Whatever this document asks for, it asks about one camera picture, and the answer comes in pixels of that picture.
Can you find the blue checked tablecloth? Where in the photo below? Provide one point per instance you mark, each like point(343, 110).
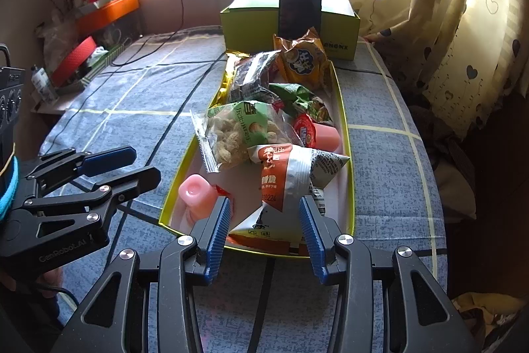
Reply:
point(392, 171)

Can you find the yellow-green cardboard box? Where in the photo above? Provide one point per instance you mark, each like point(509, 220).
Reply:
point(248, 26)

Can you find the white plastic bottle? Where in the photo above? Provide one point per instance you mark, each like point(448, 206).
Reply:
point(41, 82)

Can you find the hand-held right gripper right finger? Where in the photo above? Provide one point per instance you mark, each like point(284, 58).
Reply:
point(312, 237)

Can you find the clear plastic bag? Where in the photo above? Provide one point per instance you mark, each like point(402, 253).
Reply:
point(58, 34)

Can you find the long gold snack packet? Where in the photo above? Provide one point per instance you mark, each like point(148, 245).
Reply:
point(227, 84)

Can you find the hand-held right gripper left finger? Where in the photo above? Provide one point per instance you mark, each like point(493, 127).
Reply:
point(217, 237)

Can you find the green striped box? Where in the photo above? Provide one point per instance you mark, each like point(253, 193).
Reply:
point(105, 61)

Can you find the pale yellow cloth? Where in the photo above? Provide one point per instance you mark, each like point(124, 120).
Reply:
point(483, 307)

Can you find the dark cloth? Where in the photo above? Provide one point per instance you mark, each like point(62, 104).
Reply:
point(438, 154)

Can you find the dark red snack packet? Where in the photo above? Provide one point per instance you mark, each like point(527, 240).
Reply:
point(252, 76)

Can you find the green peanut packet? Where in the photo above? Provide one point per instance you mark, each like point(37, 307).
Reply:
point(239, 134)

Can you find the red woven basket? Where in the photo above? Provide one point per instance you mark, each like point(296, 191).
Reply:
point(74, 59)

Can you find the yellow biscuit packet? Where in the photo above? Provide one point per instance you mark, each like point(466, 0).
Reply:
point(301, 61)

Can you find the heart print curtain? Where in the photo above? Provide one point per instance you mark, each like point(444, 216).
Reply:
point(446, 5)

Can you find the pink jelly cup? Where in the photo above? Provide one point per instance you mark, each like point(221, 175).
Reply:
point(326, 136)
point(194, 191)

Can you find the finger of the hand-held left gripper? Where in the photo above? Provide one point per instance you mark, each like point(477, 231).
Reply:
point(140, 179)
point(107, 159)

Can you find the yellow-green box lid tray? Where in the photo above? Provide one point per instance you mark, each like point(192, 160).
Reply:
point(339, 208)

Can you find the crumpled pale tissue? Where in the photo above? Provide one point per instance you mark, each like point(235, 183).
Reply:
point(97, 53)

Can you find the black smartphone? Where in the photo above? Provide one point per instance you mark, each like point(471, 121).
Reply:
point(299, 9)

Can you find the green snack packet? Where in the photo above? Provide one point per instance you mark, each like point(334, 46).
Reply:
point(297, 96)

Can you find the pale side table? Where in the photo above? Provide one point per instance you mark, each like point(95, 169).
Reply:
point(49, 107)

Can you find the orange box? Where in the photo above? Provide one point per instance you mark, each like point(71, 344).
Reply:
point(111, 12)

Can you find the orange white snack packet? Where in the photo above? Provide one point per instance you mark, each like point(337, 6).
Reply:
point(281, 179)

